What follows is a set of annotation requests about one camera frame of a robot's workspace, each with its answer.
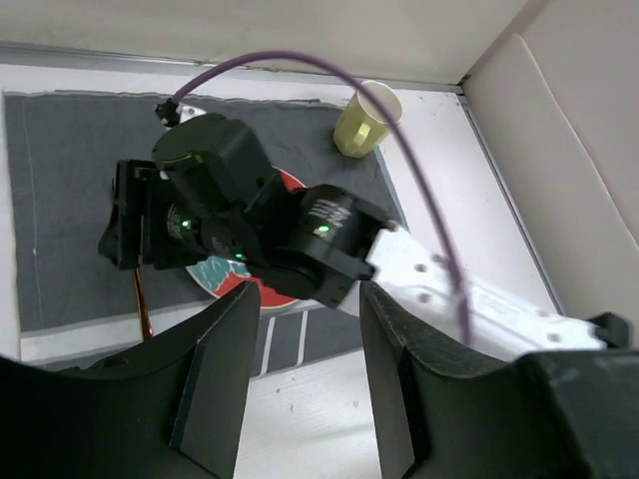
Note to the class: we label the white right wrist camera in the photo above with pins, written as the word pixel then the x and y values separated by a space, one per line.
pixel 189 112

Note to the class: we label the yellow-green mug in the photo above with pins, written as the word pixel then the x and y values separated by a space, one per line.
pixel 361 128

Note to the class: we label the red and teal round plate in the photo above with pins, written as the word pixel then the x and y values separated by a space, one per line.
pixel 218 276

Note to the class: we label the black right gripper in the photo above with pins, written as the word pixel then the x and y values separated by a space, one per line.
pixel 208 190

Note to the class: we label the copper fork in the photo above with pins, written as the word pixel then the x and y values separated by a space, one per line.
pixel 143 314

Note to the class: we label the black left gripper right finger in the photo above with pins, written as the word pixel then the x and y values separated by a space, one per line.
pixel 443 410

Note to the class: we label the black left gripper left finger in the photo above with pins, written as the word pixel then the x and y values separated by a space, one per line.
pixel 170 407

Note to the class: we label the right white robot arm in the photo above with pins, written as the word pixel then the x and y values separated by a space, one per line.
pixel 344 240

